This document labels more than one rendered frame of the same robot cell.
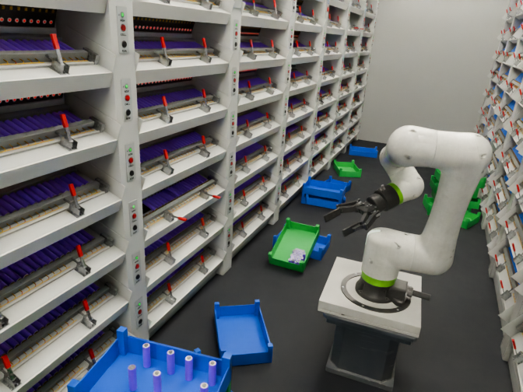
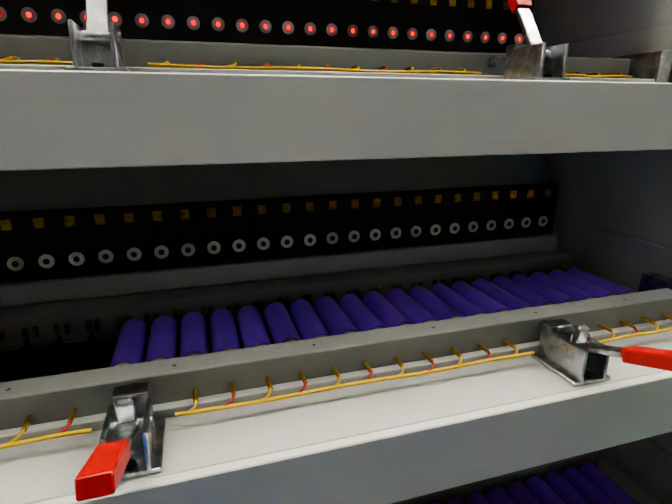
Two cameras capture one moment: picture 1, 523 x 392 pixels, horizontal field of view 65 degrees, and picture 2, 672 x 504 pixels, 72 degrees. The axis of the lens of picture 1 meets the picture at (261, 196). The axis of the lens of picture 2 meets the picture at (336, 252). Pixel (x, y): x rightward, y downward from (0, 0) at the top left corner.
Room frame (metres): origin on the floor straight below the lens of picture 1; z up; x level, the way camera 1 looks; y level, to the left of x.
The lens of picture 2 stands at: (1.39, 0.10, 0.57)
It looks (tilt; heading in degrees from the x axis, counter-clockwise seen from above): 3 degrees up; 52
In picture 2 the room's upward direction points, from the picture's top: 6 degrees counter-clockwise
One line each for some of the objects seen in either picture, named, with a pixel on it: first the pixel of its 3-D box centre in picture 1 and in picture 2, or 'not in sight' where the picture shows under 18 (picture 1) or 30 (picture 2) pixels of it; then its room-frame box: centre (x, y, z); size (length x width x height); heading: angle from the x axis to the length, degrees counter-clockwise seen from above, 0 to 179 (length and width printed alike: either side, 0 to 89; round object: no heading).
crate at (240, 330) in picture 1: (241, 330); not in sight; (1.38, 0.05, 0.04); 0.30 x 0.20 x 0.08; 12
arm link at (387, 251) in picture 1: (386, 255); not in sight; (1.30, -0.46, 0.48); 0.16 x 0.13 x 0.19; 77
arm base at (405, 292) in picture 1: (391, 288); not in sight; (1.28, -0.50, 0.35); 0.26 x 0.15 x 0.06; 68
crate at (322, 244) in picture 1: (302, 241); not in sight; (2.21, -0.26, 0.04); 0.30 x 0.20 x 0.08; 68
